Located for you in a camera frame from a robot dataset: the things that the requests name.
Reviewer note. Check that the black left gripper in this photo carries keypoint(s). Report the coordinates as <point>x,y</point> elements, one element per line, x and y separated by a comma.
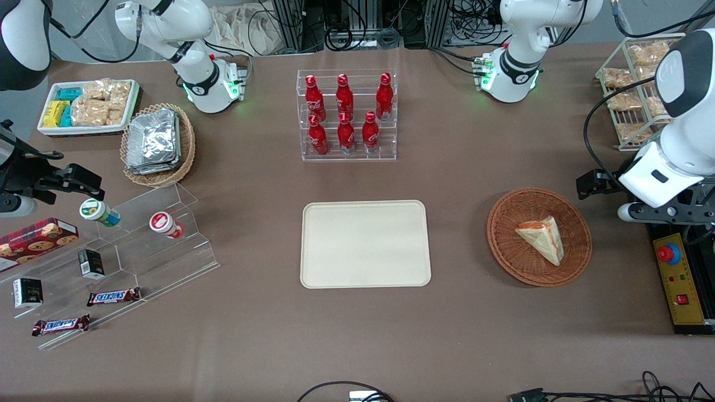
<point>608,183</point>

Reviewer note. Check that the red cookie box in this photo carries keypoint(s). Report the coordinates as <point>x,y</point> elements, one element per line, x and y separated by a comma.
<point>33,240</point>

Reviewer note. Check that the yellow snack pack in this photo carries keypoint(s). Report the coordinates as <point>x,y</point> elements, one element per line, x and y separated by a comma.
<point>55,114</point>

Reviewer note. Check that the clear acrylic bottle rack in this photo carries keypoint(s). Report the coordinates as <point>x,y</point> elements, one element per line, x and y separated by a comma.
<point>357,159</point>

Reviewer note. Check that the teal snack pack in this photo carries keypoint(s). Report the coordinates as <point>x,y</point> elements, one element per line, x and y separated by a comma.
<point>66,116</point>
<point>70,94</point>

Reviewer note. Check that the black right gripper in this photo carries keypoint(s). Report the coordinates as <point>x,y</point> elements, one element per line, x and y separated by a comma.
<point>23,174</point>

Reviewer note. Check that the green lid yogurt cup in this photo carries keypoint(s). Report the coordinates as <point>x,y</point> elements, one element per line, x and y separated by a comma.
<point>98,212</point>

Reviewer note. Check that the silver foil pack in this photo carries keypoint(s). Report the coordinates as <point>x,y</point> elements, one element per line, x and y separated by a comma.
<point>151,139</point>
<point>162,170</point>

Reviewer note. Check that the triangle sandwich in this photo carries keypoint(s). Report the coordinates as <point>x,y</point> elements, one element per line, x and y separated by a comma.
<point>542,240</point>

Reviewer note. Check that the beige plastic tray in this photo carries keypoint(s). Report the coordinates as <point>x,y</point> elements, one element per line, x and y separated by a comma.
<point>366,245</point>

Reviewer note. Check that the brown snickers bar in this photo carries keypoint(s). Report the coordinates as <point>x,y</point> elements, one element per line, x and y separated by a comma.
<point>113,296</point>
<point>60,325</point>

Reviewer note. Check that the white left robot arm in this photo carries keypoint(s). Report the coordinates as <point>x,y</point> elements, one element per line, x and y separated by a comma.
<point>684,134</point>

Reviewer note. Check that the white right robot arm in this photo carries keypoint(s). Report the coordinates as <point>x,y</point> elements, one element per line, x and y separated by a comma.
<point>201,84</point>

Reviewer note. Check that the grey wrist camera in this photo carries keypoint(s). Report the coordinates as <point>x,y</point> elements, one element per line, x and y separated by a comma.
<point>17,205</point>
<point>656,214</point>

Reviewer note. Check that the yellow emergency stop box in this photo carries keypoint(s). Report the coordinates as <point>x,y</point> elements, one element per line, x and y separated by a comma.
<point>678,279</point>

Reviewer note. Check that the brown snack bag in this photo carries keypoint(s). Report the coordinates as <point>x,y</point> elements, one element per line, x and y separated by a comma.
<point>624,101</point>
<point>634,133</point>
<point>648,54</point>
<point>654,106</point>
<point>617,78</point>

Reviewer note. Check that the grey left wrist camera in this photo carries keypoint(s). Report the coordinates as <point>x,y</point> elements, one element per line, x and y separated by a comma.
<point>656,214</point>

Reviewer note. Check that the beige cloth bag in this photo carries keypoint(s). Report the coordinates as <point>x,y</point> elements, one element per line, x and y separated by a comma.
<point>240,28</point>

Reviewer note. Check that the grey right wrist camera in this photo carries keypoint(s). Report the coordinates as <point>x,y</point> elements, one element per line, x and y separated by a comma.
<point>17,205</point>

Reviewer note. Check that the oval light wicker basket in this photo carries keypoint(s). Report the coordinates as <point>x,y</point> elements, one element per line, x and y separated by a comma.
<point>187,145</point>

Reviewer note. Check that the clear acrylic stepped display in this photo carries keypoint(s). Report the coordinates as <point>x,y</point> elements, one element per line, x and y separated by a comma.
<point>139,257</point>

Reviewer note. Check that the red lid yogurt cup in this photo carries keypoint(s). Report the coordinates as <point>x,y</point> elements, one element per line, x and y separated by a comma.
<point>163,223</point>

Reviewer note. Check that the round brown wicker basket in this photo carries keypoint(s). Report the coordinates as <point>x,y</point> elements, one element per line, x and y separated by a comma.
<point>514,251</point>

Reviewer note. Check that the small black carton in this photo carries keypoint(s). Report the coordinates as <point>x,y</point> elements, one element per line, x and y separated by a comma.
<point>28,292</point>
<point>91,263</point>

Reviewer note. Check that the small white device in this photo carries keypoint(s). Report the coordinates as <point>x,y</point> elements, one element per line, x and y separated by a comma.
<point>366,396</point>

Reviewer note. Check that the clear rice cracker bag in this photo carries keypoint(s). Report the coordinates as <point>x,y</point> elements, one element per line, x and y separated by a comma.
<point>115,114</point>
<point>120,92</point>
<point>89,113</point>
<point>96,90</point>

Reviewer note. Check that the red cola bottle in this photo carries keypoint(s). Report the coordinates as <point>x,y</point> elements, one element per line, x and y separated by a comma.
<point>384,97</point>
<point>315,100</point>
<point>318,139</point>
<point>346,137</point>
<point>370,135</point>
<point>344,97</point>

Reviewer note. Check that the white rectangular snack tray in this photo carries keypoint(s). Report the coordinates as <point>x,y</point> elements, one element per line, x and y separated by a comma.
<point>47,130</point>

